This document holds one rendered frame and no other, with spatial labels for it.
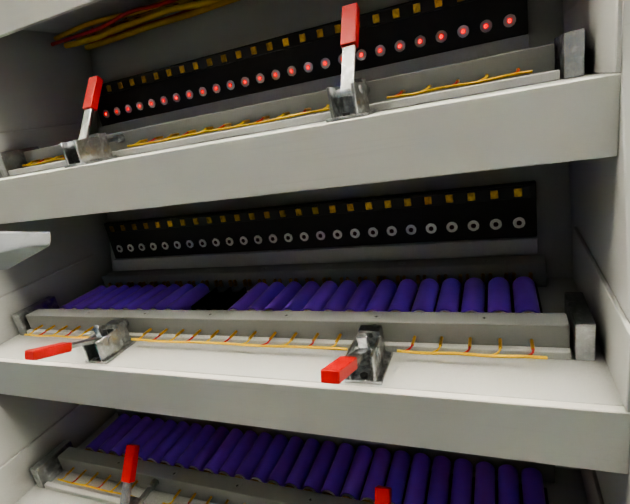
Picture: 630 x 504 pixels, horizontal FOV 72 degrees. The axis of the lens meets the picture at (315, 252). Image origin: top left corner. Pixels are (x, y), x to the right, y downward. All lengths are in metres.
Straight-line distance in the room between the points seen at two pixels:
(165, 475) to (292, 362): 0.25
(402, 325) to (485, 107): 0.17
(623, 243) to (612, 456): 0.13
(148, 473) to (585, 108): 0.53
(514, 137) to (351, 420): 0.22
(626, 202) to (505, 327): 0.11
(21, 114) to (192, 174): 0.34
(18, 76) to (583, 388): 0.67
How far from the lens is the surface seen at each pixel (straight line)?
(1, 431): 0.66
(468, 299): 0.39
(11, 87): 0.68
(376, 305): 0.39
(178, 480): 0.55
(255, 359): 0.39
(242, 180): 0.35
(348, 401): 0.33
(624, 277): 0.30
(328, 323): 0.37
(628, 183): 0.29
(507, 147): 0.30
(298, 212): 0.50
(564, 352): 0.35
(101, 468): 0.63
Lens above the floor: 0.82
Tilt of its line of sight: 3 degrees down
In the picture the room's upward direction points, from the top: 4 degrees counter-clockwise
